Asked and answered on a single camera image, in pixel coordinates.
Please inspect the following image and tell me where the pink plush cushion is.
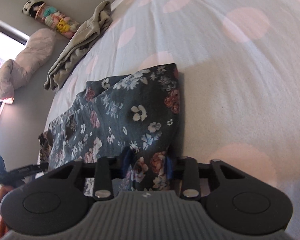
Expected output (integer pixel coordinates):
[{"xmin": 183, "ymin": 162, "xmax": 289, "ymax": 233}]
[{"xmin": 0, "ymin": 28, "xmax": 57, "ymax": 104}]

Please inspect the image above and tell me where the dark floral garment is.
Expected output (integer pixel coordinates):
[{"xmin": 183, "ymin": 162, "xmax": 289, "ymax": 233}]
[{"xmin": 39, "ymin": 63, "xmax": 180, "ymax": 192}]

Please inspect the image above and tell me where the pink dotted bed sheet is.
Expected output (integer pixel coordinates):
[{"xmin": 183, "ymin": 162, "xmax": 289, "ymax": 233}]
[{"xmin": 48, "ymin": 0, "xmax": 300, "ymax": 239}]

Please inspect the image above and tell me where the tube of plush toys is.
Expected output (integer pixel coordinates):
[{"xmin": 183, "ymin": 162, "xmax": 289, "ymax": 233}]
[{"xmin": 22, "ymin": 0, "xmax": 80, "ymax": 39}]

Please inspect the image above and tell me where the beige garment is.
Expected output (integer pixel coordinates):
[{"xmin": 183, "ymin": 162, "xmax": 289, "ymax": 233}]
[{"xmin": 43, "ymin": 1, "xmax": 112, "ymax": 91}]

